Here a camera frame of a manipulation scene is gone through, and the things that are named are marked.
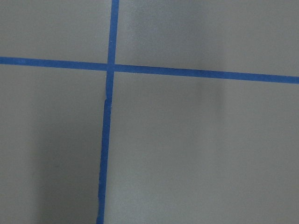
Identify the blue tape line lengthwise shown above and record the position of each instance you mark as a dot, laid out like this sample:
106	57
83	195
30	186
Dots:
107	111

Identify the blue tape line crosswise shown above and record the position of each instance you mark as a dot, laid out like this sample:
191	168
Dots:
148	70

